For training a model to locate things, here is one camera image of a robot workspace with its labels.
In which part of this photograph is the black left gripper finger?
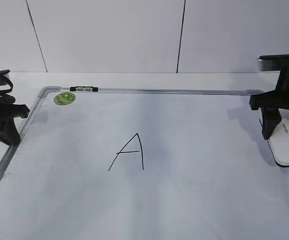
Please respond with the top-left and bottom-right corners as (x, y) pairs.
(0, 119), (20, 146)

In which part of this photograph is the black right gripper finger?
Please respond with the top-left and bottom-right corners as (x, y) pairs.
(260, 107), (282, 140)

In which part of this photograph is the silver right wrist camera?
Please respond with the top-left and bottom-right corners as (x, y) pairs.
(256, 54), (289, 72)

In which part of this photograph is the white whiteboard with grey frame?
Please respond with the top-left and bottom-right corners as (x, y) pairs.
(0, 87), (289, 240)

